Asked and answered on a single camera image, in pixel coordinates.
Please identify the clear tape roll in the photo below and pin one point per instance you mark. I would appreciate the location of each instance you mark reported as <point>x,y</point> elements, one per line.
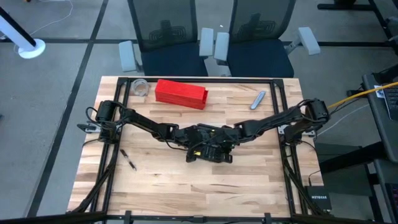
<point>140,87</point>

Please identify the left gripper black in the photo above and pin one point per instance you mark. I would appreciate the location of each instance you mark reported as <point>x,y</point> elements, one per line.
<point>186,135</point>

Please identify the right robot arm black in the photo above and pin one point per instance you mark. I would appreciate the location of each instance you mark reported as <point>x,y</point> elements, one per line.
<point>273,119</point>

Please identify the black pen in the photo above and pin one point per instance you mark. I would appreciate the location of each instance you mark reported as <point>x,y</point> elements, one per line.
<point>128,160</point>

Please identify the mesh-back office chair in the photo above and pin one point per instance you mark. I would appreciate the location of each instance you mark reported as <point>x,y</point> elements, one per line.
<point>174,59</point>
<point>259,59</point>

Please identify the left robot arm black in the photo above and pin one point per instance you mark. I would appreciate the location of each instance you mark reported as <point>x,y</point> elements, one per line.
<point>143,121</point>

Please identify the black plastic tool case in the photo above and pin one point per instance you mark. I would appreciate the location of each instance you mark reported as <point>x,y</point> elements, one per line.
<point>211,154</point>

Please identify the white pole stand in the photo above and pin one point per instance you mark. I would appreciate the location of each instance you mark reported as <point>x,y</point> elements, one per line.
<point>31,48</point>

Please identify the grey folding utility knife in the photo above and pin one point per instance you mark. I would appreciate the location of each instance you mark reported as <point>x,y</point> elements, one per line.
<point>257,100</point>

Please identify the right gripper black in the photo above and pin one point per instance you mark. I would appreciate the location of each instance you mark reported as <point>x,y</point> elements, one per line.
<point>228,135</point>

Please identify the black keyboard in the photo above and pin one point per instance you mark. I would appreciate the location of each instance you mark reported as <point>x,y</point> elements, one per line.
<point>392,102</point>

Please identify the black Netgear network switch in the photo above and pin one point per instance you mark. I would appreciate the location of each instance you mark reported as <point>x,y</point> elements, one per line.
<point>318,199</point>

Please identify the dark grey desk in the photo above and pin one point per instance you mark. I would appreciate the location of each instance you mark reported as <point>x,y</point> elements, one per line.
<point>376,124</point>

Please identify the red plastic bin stack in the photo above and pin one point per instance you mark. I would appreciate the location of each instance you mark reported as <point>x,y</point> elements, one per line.
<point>180,93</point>

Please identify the white paper note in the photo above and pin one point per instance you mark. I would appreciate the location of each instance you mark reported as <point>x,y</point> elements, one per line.
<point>378,91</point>

